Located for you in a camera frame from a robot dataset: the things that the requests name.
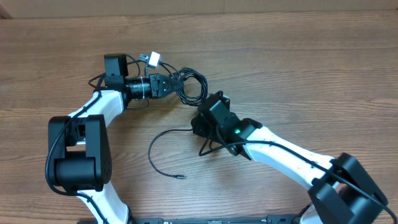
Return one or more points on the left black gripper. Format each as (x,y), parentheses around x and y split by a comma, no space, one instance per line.
(154,86)

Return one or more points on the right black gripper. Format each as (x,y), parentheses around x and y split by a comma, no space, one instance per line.
(199,125)

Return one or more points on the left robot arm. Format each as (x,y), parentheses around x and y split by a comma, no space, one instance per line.
(79,160)

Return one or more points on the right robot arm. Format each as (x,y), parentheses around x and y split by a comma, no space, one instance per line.
(340,189)

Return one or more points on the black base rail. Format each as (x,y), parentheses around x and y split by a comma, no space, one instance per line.
(270,219)

